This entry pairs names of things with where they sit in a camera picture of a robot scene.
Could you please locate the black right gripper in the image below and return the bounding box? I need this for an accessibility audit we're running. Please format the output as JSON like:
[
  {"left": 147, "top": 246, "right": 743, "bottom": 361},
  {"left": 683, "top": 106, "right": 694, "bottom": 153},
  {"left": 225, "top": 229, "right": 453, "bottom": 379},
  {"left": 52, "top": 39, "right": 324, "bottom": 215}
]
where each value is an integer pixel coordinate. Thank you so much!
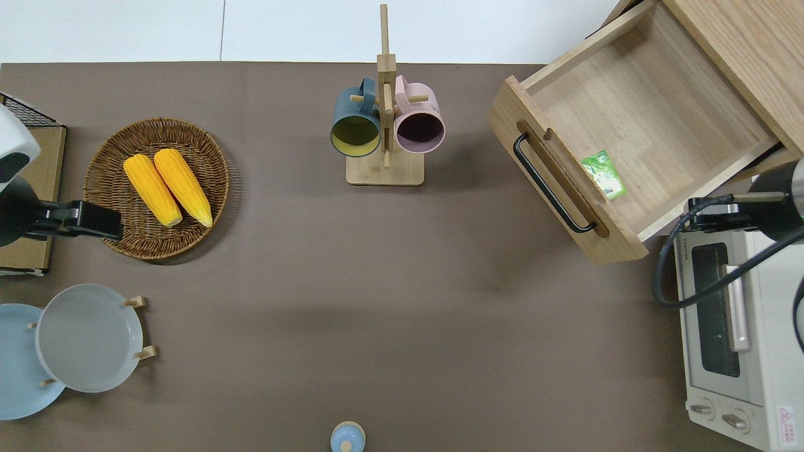
[{"left": 687, "top": 195, "right": 755, "bottom": 233}]

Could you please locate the green tea box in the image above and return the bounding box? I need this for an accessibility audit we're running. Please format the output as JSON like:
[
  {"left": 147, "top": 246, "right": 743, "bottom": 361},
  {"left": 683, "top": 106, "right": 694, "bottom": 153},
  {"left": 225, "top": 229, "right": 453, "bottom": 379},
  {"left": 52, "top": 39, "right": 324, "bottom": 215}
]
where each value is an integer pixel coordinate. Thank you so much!
[{"left": 580, "top": 150, "right": 627, "bottom": 202}]

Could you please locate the pink mug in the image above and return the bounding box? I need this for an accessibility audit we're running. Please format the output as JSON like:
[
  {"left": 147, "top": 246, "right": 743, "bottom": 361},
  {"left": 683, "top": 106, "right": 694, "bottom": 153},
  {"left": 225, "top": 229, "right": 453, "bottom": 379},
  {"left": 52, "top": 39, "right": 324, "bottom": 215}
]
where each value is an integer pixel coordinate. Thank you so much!
[{"left": 393, "top": 75, "right": 446, "bottom": 154}]

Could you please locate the wooden plate rack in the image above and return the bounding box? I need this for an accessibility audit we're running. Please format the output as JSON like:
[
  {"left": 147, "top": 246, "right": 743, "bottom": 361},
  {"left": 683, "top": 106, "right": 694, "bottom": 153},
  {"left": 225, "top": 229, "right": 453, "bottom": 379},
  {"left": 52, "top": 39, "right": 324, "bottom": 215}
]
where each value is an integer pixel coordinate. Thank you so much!
[{"left": 25, "top": 295, "right": 158, "bottom": 387}]

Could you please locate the light blue plate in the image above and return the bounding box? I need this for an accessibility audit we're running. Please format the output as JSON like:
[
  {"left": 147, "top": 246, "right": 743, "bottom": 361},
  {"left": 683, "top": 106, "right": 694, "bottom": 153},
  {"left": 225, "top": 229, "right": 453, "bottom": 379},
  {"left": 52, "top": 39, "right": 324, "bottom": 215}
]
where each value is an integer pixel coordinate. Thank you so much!
[{"left": 0, "top": 303, "right": 67, "bottom": 420}]

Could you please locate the blue round bell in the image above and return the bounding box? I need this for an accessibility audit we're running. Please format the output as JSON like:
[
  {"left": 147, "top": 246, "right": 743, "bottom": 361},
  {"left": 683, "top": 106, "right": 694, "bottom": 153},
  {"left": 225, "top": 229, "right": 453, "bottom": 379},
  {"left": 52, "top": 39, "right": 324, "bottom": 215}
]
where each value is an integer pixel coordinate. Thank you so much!
[{"left": 330, "top": 421, "right": 366, "bottom": 452}]

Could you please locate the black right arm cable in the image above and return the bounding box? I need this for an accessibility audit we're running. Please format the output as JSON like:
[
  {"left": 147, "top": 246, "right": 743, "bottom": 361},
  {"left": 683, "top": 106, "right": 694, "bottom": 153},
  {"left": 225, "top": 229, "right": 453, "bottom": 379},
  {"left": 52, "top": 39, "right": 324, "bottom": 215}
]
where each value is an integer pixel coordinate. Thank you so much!
[{"left": 655, "top": 196, "right": 804, "bottom": 309}]

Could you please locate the dark blue mug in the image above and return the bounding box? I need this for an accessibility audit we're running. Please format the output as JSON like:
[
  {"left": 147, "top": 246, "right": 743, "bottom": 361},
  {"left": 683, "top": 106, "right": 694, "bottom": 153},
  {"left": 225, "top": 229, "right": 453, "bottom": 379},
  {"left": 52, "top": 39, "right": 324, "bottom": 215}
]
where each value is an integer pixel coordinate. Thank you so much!
[{"left": 330, "top": 77, "right": 382, "bottom": 158}]

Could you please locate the yellow corn cob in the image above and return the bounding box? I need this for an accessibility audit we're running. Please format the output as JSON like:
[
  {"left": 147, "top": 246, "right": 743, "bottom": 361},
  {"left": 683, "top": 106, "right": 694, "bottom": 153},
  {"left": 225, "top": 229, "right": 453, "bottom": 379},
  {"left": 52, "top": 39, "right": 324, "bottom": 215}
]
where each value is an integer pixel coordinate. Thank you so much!
[
  {"left": 123, "top": 154, "right": 183, "bottom": 228},
  {"left": 154, "top": 148, "right": 214, "bottom": 228}
]

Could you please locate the grey plate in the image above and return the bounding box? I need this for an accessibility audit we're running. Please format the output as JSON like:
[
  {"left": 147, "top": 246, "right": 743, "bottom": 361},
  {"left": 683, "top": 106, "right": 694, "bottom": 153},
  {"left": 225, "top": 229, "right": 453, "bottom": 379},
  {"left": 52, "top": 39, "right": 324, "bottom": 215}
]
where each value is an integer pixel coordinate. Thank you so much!
[{"left": 35, "top": 284, "right": 144, "bottom": 394}]

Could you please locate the round wicker basket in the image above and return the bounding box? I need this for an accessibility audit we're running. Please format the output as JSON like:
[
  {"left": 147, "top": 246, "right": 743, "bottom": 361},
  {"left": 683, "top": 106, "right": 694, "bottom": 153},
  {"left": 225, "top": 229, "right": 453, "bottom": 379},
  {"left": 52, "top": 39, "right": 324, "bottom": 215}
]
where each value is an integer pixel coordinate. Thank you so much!
[{"left": 83, "top": 117, "right": 231, "bottom": 261}]

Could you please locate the light wooden drawer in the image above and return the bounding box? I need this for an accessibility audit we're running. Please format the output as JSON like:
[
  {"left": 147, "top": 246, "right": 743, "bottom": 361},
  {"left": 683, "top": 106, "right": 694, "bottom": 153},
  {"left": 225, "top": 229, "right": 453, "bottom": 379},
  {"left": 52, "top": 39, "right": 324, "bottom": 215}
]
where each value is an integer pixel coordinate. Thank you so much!
[{"left": 486, "top": 0, "right": 780, "bottom": 264}]

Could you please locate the black metal drawer handle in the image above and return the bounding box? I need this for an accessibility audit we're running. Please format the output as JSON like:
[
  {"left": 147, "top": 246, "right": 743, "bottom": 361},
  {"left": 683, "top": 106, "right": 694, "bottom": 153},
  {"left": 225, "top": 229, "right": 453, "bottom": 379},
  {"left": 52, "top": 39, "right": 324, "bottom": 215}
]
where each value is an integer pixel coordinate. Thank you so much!
[{"left": 513, "top": 132, "right": 598, "bottom": 234}]

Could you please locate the light wooden cabinet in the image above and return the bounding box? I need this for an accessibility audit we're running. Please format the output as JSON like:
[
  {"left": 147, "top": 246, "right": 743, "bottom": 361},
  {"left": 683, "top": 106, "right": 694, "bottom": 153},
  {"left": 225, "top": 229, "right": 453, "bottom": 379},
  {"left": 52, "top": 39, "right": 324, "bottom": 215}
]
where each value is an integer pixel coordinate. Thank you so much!
[{"left": 587, "top": 0, "right": 804, "bottom": 183}]

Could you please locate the wooden mug tree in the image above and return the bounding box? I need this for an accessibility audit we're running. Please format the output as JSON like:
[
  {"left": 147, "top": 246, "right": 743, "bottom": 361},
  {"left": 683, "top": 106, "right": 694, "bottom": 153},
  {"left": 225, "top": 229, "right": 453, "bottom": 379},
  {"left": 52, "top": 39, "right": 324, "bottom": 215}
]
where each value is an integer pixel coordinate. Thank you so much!
[{"left": 345, "top": 3, "right": 425, "bottom": 186}]

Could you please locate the black wire wooden shelf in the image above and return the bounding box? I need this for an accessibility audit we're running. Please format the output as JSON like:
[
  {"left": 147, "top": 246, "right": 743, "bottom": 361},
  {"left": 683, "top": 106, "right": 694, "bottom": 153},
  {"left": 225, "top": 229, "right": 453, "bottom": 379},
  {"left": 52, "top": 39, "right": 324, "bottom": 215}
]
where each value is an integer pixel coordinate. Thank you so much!
[{"left": 0, "top": 93, "right": 67, "bottom": 277}]

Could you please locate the white toaster oven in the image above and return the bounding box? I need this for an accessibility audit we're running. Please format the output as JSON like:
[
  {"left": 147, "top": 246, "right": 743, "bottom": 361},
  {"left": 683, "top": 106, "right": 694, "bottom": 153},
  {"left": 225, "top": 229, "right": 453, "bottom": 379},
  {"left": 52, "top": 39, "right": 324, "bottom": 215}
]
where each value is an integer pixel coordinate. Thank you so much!
[{"left": 673, "top": 229, "right": 804, "bottom": 452}]

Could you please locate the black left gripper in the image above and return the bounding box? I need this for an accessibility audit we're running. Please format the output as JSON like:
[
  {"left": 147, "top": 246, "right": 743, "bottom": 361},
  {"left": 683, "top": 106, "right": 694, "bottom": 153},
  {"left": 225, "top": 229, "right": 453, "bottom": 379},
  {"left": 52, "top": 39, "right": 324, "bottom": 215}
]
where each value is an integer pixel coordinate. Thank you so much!
[{"left": 25, "top": 200, "right": 124, "bottom": 244}]

